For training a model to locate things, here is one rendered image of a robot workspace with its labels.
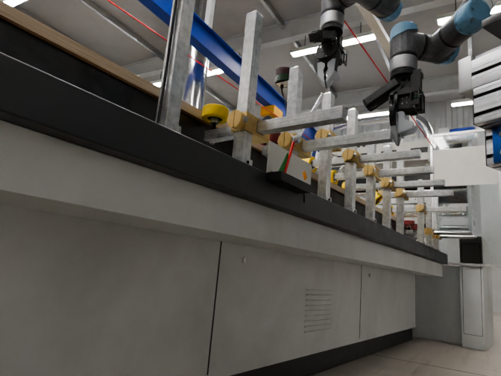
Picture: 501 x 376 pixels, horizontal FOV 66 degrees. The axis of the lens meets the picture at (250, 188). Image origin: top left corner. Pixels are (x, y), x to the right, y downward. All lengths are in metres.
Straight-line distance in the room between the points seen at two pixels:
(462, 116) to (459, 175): 7.21
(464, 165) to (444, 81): 6.30
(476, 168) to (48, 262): 3.30
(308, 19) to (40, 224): 7.13
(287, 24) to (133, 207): 7.26
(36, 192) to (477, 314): 3.30
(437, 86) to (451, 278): 6.67
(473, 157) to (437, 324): 1.42
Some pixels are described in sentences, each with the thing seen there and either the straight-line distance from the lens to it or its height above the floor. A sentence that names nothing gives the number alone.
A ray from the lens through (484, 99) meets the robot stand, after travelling 1.05.
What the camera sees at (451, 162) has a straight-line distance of 3.72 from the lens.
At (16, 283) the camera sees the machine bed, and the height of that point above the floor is 0.37.
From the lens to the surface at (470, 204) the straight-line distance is 3.62.
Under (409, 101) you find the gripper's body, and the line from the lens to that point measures 1.17.
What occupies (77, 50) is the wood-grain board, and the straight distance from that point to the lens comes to 0.99.
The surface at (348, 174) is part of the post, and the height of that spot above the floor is 0.87.
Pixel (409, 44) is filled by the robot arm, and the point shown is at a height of 1.10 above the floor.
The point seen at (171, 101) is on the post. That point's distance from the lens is 0.84.
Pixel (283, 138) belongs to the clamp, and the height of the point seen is 0.85.
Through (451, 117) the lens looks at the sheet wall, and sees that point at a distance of 10.86.
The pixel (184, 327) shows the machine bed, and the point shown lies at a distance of 1.18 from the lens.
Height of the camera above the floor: 0.44
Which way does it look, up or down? 12 degrees up
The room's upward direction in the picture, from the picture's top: 5 degrees clockwise
